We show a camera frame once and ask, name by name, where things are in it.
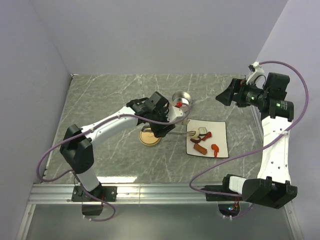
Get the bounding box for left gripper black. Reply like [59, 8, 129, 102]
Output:
[149, 107, 176, 138]

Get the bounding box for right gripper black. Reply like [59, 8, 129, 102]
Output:
[215, 78, 268, 108]

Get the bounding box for sushi roll piece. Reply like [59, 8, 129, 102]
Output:
[198, 127, 208, 136]

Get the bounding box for red bacon strip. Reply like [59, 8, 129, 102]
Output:
[201, 131, 212, 141]

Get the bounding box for metal serving tongs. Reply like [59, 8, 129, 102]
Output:
[141, 119, 190, 137]

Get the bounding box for dark red curved sausage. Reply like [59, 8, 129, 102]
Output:
[190, 136, 202, 144]

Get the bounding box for brown sausage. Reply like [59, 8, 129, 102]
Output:
[193, 143, 208, 155]

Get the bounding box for white round bun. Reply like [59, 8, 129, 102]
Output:
[187, 128, 200, 139]

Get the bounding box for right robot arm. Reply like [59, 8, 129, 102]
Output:
[216, 72, 298, 209]

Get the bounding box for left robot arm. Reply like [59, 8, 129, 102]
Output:
[59, 92, 184, 201]

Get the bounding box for beige round lunch box lid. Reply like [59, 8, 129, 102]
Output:
[139, 131, 162, 147]

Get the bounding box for steel bowl far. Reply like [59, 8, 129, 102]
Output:
[171, 91, 192, 112]

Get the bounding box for white square plate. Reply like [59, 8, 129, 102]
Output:
[185, 119, 229, 159]

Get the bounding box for orange shrimp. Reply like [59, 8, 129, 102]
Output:
[211, 144, 220, 158]

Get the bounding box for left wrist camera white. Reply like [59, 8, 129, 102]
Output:
[166, 102, 190, 126]

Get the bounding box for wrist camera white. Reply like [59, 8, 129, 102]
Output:
[166, 102, 190, 126]
[246, 61, 266, 85]

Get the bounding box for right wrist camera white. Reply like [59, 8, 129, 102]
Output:
[246, 61, 266, 85]

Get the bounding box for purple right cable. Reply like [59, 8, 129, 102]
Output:
[189, 60, 309, 221]

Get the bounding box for purple cable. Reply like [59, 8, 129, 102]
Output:
[189, 60, 309, 221]
[36, 102, 192, 223]

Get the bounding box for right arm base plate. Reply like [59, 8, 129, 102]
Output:
[202, 185, 243, 202]

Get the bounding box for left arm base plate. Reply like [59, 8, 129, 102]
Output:
[71, 185, 117, 202]

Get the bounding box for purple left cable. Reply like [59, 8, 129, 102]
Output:
[36, 102, 192, 223]

